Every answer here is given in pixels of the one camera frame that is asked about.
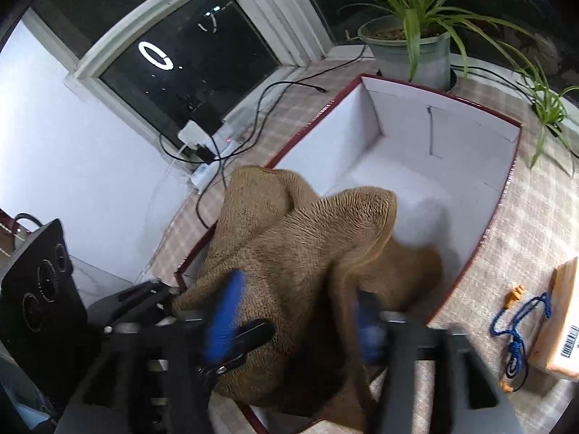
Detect brown fuzzy towel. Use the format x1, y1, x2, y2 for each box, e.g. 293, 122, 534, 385
176, 167, 443, 430

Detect blue corded orange earplugs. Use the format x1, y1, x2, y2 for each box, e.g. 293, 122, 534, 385
490, 284, 554, 393

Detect orange white tissue pack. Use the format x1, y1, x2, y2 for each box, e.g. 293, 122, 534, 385
529, 257, 579, 382

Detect white power strip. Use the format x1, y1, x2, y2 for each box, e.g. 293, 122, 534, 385
179, 120, 249, 192

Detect red cardboard box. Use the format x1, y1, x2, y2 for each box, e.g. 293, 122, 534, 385
174, 72, 524, 434

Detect white charger adapter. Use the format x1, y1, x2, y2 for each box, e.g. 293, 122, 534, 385
178, 120, 216, 160

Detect plaid beige table cloth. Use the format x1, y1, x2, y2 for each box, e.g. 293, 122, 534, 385
146, 58, 578, 433

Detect small spider plant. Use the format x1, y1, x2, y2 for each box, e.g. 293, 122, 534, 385
498, 41, 578, 176

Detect large potted spider plant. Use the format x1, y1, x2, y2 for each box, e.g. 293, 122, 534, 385
357, 0, 534, 91

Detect black power cable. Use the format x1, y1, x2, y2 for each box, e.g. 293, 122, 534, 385
158, 44, 370, 231

